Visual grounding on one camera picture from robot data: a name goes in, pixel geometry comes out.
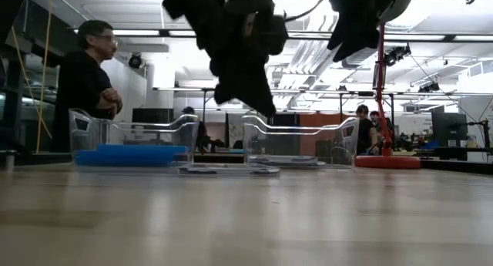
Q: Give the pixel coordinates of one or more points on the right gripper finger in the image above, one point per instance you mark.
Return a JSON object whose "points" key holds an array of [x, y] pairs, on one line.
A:
{"points": [[352, 44]]}

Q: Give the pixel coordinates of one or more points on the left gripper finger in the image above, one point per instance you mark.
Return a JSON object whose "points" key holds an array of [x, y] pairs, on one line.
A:
{"points": [[242, 85]]}

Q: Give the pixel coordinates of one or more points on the disc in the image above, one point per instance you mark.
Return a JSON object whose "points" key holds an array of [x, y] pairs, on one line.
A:
{"points": [[308, 164]]}

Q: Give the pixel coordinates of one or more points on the long ceiling light bar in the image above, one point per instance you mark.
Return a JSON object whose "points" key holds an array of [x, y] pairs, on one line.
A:
{"points": [[416, 36]]}

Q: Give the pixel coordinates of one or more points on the person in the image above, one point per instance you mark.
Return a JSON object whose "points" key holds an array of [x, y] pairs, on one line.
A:
{"points": [[375, 117], [81, 85], [192, 127], [366, 131]]}

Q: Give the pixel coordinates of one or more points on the clear plastic bin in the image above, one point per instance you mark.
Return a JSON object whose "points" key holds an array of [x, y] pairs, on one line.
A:
{"points": [[300, 142], [131, 137]]}

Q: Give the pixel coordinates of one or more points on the orange partition panel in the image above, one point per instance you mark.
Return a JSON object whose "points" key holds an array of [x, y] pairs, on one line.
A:
{"points": [[323, 140]]}

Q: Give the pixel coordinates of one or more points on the red desk lamp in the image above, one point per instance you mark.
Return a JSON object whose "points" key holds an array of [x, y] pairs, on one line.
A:
{"points": [[387, 162]]}

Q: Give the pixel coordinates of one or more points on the black computer monitor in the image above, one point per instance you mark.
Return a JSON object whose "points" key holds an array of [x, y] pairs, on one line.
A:
{"points": [[448, 127]]}

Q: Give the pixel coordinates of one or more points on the black camera on rig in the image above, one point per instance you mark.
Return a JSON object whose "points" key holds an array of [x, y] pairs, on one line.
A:
{"points": [[396, 54]]}

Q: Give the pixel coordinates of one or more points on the dark wall screen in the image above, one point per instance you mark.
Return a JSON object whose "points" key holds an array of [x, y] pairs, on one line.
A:
{"points": [[152, 115]]}

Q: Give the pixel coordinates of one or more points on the black ceiling-mounted camera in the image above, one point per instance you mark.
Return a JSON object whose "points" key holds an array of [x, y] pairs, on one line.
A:
{"points": [[135, 61]]}

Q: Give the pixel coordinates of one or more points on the black aluminium table frame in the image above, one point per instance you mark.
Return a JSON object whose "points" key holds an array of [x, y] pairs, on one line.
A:
{"points": [[34, 157]]}

